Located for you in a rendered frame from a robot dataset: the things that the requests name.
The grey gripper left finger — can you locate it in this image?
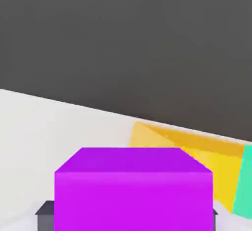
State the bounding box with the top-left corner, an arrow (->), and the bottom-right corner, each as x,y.
11,200 -> 55,231

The large mint green box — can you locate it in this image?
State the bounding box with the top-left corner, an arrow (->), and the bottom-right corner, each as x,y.
232,144 -> 252,221

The small purple cube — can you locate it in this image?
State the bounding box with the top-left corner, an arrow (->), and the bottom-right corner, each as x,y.
54,147 -> 214,231

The large yellow box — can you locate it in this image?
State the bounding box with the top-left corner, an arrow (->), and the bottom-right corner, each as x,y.
127,121 -> 246,214

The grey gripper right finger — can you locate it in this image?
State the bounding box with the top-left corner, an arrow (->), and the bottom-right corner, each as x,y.
212,200 -> 252,231

